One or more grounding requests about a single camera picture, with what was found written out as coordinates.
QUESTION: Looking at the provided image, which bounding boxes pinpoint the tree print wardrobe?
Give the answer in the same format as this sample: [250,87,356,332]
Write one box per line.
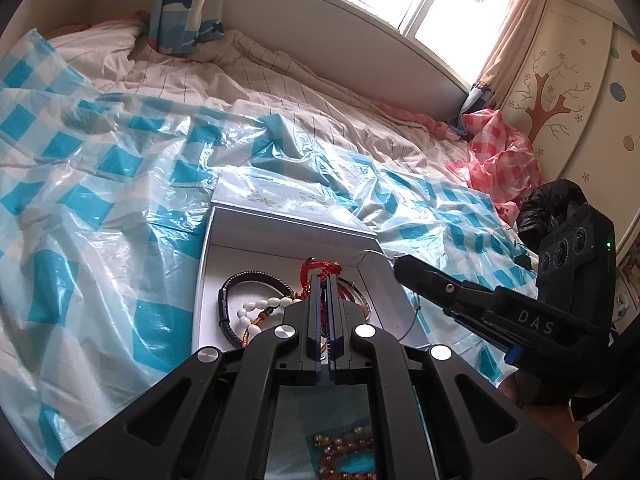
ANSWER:
[500,0,640,261]

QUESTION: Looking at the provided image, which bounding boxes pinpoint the pink blanket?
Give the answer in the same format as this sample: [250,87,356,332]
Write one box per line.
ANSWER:
[375,100,466,137]

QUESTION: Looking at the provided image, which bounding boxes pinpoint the pink checkered plastic sheet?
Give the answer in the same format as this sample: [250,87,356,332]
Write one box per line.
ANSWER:
[445,107,546,221]

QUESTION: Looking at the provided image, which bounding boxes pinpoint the amber bead bracelet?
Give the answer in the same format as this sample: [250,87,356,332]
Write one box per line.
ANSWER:
[312,425,376,480]

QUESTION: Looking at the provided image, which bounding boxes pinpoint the printed curtain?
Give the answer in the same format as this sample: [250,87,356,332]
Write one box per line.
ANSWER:
[457,0,551,131]
[145,0,226,56]

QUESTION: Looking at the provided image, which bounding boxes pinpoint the red cord bracelet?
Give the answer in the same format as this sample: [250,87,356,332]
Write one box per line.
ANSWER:
[299,257,347,307]

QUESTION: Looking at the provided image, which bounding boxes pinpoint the white bead bracelet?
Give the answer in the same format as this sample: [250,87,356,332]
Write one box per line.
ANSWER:
[235,295,303,346]

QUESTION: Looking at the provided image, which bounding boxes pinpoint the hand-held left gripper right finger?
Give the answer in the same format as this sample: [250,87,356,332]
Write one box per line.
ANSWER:
[325,275,583,480]

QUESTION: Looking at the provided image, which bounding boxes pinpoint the window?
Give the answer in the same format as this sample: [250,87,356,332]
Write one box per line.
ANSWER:
[295,0,526,86]

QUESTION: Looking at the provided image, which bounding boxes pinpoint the white jewelry box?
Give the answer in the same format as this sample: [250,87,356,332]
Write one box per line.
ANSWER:
[192,170,436,361]

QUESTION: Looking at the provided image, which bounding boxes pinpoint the green yellow cord bracelet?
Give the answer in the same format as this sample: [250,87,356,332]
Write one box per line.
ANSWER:
[245,290,301,348]

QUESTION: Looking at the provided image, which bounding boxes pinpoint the black braided bracelet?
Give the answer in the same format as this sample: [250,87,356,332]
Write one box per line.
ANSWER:
[217,271,296,350]

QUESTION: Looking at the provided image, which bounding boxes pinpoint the blue checkered plastic sheet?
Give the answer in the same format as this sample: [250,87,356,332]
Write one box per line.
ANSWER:
[0,27,546,476]

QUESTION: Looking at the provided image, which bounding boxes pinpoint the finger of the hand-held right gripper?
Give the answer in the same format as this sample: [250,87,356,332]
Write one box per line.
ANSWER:
[393,255,497,319]
[439,306,507,354]

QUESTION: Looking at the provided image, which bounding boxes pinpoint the black plastic bag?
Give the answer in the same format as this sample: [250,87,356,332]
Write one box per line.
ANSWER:
[515,178,591,261]

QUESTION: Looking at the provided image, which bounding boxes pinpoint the person's right hand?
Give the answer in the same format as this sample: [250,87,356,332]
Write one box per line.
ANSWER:
[497,372,522,411]

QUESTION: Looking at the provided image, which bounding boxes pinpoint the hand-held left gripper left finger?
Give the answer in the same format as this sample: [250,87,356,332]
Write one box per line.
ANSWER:
[54,272,326,480]

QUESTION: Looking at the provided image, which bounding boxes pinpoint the silver bangle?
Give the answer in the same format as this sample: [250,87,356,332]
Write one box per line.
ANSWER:
[340,275,374,322]

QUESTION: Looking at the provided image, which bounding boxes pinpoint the white window ledge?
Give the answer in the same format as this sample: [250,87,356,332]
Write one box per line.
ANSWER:
[220,0,471,111]

